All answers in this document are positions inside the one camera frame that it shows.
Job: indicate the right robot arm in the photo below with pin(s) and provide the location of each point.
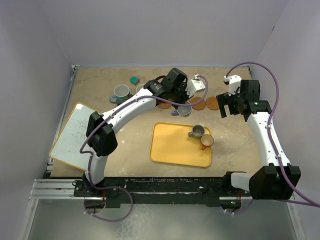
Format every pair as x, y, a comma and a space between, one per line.
269, 182

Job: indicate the woven rattan coaster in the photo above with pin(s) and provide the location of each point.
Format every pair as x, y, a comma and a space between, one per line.
164, 105

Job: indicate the light wooden coaster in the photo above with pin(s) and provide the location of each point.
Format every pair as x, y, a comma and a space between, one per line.
212, 103
199, 106

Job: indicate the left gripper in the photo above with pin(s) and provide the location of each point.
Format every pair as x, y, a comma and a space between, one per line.
185, 97

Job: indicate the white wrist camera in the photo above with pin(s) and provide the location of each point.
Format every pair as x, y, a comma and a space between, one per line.
234, 83
194, 86

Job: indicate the orange copper mug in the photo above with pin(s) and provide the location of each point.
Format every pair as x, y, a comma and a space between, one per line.
206, 141

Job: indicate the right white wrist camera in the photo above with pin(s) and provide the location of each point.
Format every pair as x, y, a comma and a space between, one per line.
234, 83

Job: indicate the green whiteboard eraser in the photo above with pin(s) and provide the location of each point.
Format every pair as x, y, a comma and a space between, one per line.
134, 80

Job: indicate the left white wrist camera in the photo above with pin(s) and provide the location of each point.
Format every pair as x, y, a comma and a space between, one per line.
194, 86

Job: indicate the yellow tray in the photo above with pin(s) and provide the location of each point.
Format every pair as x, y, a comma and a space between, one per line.
170, 144

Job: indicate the small grey cup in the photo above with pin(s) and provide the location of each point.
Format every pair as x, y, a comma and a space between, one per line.
197, 131

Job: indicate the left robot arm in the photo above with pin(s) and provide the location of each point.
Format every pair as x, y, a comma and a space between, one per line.
101, 131

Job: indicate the yellow framed whiteboard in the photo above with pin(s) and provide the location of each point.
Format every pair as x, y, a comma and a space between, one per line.
67, 146

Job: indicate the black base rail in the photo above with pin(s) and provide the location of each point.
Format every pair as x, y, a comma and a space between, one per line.
112, 192

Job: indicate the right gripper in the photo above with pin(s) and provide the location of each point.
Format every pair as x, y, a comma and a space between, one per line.
224, 99

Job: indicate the blue mug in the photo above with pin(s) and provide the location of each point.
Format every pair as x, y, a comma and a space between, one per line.
121, 93
139, 87
183, 111

